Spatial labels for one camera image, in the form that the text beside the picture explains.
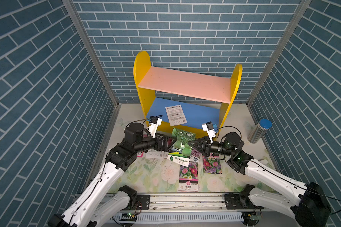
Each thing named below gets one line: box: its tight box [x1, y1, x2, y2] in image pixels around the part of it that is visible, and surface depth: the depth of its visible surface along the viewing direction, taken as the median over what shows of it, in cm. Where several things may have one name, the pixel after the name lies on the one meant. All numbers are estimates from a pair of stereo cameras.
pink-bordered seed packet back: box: [136, 151, 145, 158], surface depth 93 cm
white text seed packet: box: [145, 149, 165, 159], surface depth 93 cm
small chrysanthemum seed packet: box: [202, 152, 223, 175], surface depth 88 cm
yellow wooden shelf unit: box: [133, 51, 243, 133], surface depth 80 cm
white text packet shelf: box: [165, 104, 188, 127], surface depth 96 cm
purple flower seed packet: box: [189, 148, 202, 163], surface depth 91 cm
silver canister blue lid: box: [247, 118, 273, 144], surface depth 91 cm
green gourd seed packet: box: [167, 127, 197, 167], surface depth 68 cm
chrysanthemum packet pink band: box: [178, 161, 199, 193], surface depth 84 cm
